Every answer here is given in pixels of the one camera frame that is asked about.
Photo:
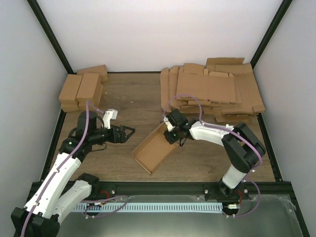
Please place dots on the light blue slotted cable duct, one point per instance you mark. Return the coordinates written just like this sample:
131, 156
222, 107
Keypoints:
185, 207

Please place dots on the stack of flat cardboard sheets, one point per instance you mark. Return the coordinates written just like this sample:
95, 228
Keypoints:
249, 102

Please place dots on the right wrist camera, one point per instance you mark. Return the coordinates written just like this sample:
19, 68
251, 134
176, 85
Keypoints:
168, 124

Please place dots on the brown cardboard box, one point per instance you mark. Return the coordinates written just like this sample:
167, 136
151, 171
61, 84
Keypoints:
154, 149

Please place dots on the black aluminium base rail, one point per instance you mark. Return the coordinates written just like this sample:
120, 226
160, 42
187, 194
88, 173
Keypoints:
208, 189

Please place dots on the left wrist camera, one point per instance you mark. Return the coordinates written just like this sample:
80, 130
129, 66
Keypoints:
109, 115

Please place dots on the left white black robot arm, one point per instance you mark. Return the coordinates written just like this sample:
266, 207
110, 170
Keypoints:
44, 213

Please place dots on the folded box at back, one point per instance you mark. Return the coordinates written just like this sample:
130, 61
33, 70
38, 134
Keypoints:
101, 70

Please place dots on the folded box top left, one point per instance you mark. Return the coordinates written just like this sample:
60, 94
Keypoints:
68, 95

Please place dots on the black frame post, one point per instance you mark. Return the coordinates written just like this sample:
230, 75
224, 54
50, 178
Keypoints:
40, 16
279, 15

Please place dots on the folded box top right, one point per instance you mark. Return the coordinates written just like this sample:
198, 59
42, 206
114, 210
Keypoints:
90, 79

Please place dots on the folded box bottom right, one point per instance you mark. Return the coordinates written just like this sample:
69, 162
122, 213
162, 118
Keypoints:
92, 102

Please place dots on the top flat cardboard sheet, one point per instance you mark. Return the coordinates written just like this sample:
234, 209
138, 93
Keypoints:
217, 87

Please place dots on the folded box bottom left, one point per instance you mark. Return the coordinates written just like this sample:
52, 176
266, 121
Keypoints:
69, 108

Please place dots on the left black frame post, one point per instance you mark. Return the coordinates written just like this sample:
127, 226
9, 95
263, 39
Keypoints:
40, 16

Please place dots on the right black frame post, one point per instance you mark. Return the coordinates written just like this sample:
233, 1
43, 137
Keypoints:
279, 15

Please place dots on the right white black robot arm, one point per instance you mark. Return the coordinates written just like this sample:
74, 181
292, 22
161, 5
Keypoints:
244, 149

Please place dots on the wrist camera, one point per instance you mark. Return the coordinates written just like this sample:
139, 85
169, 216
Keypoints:
168, 124
109, 115

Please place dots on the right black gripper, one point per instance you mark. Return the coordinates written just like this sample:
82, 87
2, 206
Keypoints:
171, 139

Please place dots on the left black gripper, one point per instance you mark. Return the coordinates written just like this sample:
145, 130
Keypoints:
122, 131

